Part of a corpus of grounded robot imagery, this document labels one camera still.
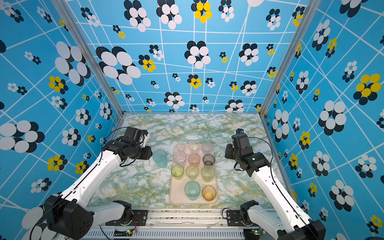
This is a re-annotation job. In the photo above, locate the aluminium corner post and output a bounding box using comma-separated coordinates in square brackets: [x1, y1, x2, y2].
[52, 1, 124, 118]
[260, 0, 321, 117]

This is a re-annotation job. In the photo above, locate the left aluminium corner post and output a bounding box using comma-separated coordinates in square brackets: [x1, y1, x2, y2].
[52, 1, 124, 118]

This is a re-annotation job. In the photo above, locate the large clear plastic cup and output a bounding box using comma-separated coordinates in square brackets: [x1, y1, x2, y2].
[173, 151, 187, 166]

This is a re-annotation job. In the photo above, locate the small clear faceted glass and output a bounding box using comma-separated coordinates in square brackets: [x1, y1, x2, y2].
[189, 142, 201, 152]

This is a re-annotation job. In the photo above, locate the light green textured cup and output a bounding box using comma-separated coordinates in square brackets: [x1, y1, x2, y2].
[201, 166, 216, 183]

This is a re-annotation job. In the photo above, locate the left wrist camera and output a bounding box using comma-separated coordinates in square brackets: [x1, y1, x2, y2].
[139, 130, 149, 148]

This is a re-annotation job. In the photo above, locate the clear textured plastic cup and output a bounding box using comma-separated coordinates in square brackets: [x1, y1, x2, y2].
[201, 142, 214, 155]

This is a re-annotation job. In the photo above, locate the dark grey plastic cup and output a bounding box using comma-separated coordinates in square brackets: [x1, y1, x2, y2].
[203, 154, 216, 166]

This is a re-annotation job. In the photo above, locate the pale pink plastic tray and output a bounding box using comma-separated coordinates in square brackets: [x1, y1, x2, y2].
[170, 144, 219, 205]

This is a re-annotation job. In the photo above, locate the pink textured plastic cup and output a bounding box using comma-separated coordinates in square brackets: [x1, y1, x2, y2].
[188, 154, 201, 167]

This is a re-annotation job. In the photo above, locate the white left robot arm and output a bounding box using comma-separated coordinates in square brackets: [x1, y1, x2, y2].
[42, 127, 153, 240]

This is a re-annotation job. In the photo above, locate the aluminium front rail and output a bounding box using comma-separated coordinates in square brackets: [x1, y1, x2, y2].
[55, 207, 318, 240]

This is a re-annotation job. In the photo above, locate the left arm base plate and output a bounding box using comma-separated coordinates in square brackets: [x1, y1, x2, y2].
[105, 210, 149, 227]

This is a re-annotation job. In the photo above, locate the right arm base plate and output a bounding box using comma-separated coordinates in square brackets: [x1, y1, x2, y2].
[224, 210, 259, 227]

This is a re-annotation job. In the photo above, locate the bright green plastic cup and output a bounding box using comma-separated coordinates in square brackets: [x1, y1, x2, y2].
[171, 164, 185, 180]

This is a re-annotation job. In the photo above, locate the teal textured cup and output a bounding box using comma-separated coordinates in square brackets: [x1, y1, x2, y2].
[153, 150, 168, 168]
[184, 181, 201, 201]

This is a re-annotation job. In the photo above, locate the amber yellow plastic cup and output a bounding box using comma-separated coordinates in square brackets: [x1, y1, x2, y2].
[202, 185, 217, 202]

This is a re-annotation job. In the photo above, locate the pale green plastic cup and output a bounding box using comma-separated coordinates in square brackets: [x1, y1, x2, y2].
[186, 165, 199, 180]

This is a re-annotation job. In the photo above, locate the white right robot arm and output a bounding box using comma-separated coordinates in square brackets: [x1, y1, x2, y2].
[225, 129, 326, 240]

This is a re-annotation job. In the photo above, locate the right aluminium corner post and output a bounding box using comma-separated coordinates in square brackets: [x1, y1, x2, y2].
[260, 0, 321, 117]

